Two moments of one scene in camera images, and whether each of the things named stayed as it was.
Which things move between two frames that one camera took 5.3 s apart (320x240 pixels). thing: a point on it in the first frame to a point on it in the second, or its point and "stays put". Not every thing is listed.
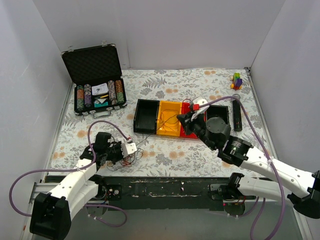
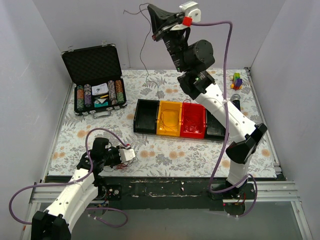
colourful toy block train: [237, 81] stays put
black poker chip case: [95, 72] stays put
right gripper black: [189, 122] to [164, 29]
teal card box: [100, 102] stays put
